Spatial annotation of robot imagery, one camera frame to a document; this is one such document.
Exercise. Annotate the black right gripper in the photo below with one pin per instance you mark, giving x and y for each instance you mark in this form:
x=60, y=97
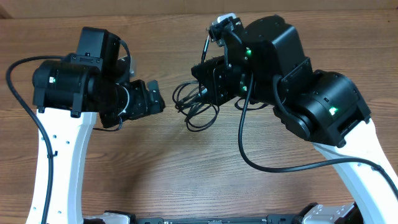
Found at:
x=214, y=83

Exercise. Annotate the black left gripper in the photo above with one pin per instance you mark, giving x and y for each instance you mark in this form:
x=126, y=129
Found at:
x=138, y=106

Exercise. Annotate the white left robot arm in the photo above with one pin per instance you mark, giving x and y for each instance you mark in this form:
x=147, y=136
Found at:
x=71, y=94

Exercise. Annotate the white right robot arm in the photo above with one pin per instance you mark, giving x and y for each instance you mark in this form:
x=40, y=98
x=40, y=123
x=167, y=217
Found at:
x=264, y=62

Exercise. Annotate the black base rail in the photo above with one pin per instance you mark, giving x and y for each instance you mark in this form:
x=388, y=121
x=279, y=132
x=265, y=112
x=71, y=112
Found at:
x=217, y=219

